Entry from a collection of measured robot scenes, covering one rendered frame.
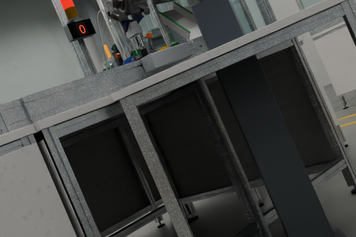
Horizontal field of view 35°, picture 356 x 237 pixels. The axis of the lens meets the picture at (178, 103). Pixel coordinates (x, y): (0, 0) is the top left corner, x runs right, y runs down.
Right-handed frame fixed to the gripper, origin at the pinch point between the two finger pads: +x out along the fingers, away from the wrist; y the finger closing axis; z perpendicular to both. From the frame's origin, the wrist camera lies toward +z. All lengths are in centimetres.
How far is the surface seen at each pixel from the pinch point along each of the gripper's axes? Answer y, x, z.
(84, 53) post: 19.7, 11.7, 6.6
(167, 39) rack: -19.1, 9.8, -6.0
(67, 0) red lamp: 19.8, -8.3, 18.9
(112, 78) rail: 35.0, 4.7, -29.2
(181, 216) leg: 43, 36, -77
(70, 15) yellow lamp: 20.9, -2.9, 15.4
